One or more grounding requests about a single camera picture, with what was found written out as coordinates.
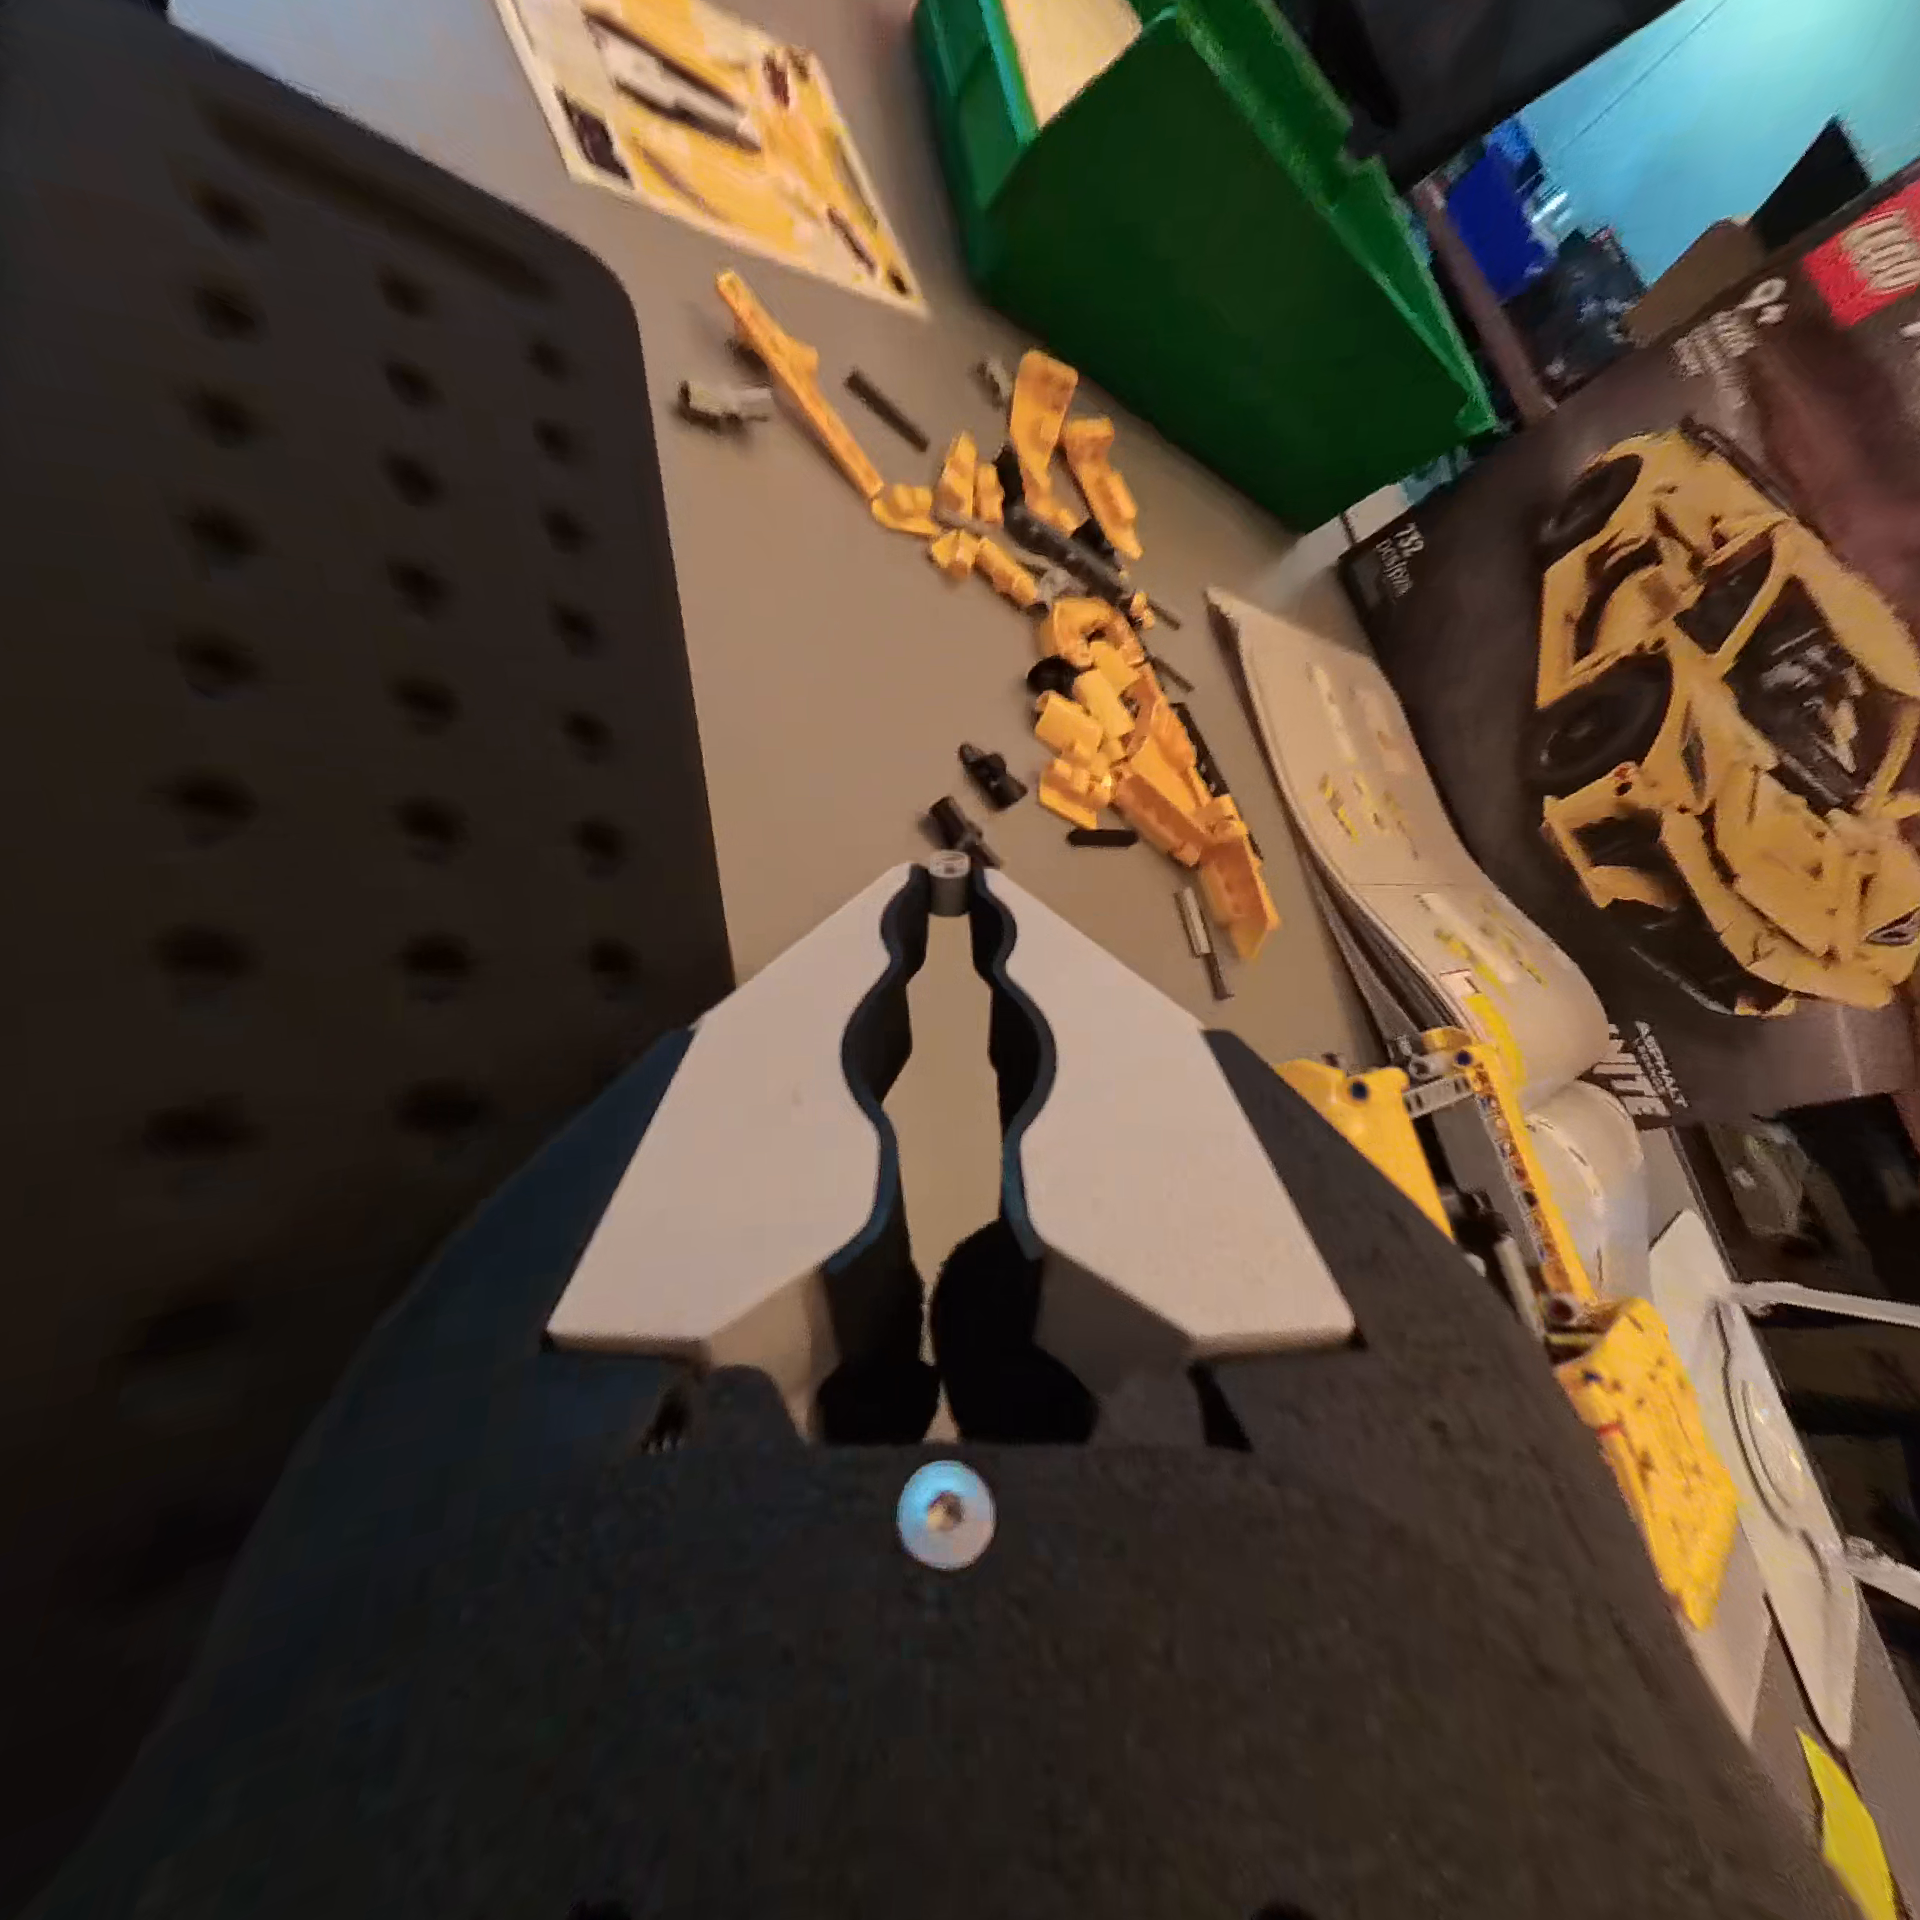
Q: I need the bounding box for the black perforated mat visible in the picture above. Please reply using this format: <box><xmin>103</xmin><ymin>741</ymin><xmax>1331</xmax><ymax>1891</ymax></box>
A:
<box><xmin>0</xmin><ymin>0</ymin><xmax>736</xmax><ymax>1802</ymax></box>

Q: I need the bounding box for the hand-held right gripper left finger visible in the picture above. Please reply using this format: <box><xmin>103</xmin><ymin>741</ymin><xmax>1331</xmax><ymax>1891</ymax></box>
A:
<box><xmin>546</xmin><ymin>865</ymin><xmax>939</xmax><ymax>1449</ymax></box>

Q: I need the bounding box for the black toy car box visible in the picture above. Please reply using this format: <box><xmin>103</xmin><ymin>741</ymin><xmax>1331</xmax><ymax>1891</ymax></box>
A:
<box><xmin>1336</xmin><ymin>194</ymin><xmax>1920</xmax><ymax>1121</ymax></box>

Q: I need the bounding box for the yellow paper scrap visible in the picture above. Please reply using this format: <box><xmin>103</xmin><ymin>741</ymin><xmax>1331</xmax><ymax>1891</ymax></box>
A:
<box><xmin>1797</xmin><ymin>1728</ymin><xmax>1899</xmax><ymax>1920</ymax></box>

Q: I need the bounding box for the instruction sheet on stand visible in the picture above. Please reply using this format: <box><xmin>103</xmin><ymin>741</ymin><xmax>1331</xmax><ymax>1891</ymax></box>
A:
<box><xmin>1649</xmin><ymin>1206</ymin><xmax>1920</xmax><ymax>1749</ymax></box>

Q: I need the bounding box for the building instruction booklet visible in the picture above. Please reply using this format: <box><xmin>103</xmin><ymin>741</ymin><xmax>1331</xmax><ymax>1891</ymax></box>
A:
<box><xmin>1207</xmin><ymin>585</ymin><xmax>1653</xmax><ymax>1321</ymax></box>

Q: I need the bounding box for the yellow black sticker sheet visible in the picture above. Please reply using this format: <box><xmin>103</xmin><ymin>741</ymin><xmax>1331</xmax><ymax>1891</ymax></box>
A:
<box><xmin>495</xmin><ymin>0</ymin><xmax>927</xmax><ymax>314</ymax></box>

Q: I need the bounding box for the grey desk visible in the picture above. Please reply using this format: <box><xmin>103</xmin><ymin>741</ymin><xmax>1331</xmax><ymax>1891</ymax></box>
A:
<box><xmin>165</xmin><ymin>0</ymin><xmax>1891</xmax><ymax>1920</ymax></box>

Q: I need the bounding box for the pile of yellow bricks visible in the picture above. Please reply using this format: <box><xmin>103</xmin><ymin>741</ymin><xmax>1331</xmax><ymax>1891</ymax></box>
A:
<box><xmin>717</xmin><ymin>269</ymin><xmax>1285</xmax><ymax>963</ymax></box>

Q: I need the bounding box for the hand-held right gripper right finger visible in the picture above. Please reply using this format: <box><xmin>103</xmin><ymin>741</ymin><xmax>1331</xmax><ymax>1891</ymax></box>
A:
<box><xmin>929</xmin><ymin>867</ymin><xmax>1354</xmax><ymax>1449</ymax></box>

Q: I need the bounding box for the green plastic bin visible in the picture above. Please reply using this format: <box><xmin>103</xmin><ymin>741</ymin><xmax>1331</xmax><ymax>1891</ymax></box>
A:
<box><xmin>912</xmin><ymin>0</ymin><xmax>1499</xmax><ymax>530</ymax></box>

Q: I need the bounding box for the yellow brick toy car model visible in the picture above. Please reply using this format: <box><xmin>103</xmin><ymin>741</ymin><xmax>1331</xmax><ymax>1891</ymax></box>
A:
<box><xmin>1274</xmin><ymin>1027</ymin><xmax>1741</xmax><ymax>1630</ymax></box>

